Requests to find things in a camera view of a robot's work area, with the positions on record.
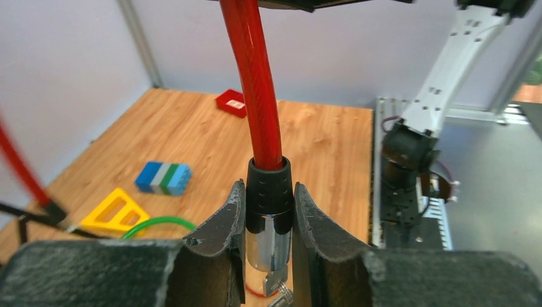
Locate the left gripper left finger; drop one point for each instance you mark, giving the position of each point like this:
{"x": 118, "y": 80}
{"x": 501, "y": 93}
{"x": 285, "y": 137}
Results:
{"x": 204, "y": 268}

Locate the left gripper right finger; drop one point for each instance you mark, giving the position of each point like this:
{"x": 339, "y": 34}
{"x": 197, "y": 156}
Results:
{"x": 331, "y": 267}

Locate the keys of red lock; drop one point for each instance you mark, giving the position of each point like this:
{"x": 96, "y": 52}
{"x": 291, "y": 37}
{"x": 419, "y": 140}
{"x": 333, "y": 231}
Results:
{"x": 274, "y": 284}

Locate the green cable lock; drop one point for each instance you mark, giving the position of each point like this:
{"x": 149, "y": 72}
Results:
{"x": 133, "y": 231}

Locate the thick red cable lock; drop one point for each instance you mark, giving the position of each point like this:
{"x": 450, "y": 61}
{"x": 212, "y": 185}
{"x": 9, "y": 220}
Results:
{"x": 269, "y": 192}

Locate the red padlock with thin cable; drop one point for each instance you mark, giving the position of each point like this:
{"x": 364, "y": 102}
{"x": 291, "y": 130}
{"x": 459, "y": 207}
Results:
{"x": 259, "y": 294}

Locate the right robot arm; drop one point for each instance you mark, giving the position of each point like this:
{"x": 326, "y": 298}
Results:
{"x": 440, "y": 106}

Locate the blue green stacked blocks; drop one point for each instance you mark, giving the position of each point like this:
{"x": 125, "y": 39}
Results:
{"x": 163, "y": 178}

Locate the yellow triangular plastic piece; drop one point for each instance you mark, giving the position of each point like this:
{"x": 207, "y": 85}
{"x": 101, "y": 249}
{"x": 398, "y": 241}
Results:
{"x": 117, "y": 213}

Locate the black music stand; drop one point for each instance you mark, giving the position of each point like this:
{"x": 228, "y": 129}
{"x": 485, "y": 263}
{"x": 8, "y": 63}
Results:
{"x": 24, "y": 217}

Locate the red window block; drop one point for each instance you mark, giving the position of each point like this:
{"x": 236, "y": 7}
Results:
{"x": 232, "y": 102}

